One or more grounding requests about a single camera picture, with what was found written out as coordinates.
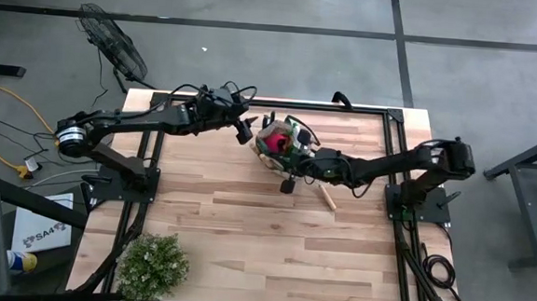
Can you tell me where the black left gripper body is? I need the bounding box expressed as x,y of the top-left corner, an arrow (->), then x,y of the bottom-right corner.
192,83 -> 258,147

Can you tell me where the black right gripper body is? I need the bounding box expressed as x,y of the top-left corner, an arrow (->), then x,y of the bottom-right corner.
278,126 -> 346,198

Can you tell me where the beige green gardening bag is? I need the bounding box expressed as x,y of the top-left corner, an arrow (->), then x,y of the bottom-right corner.
246,110 -> 322,179

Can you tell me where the hand rake wooden handle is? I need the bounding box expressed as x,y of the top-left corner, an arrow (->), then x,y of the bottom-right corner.
315,184 -> 339,212

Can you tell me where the black table clamp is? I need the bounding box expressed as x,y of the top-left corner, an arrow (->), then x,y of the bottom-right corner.
330,90 -> 355,111

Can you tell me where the black floor fan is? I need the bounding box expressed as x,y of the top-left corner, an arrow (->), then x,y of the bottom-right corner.
73,2 -> 162,96

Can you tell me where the green artificial bush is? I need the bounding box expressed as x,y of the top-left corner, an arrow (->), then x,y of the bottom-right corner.
113,231 -> 193,301

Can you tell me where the small power adapter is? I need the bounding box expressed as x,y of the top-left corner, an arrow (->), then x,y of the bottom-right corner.
21,157 -> 44,175

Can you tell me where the black metal stand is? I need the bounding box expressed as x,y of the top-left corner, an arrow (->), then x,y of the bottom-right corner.
478,124 -> 537,270

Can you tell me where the white cardboard box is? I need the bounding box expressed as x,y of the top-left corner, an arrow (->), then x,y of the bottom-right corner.
11,189 -> 75,256

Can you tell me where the black floor bar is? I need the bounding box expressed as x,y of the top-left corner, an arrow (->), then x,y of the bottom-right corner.
0,63 -> 27,79

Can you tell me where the yellow blue bottle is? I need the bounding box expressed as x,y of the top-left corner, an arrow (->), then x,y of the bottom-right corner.
4,249 -> 39,277

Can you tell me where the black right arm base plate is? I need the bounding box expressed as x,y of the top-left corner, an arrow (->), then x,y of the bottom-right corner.
383,183 -> 454,227

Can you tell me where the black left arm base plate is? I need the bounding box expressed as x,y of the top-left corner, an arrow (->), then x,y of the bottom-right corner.
80,161 -> 161,205

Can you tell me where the coiled black cable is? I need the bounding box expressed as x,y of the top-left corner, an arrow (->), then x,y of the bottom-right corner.
417,241 -> 465,301

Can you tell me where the yellow extension cable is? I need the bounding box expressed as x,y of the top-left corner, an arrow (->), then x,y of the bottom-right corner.
0,55 -> 65,182

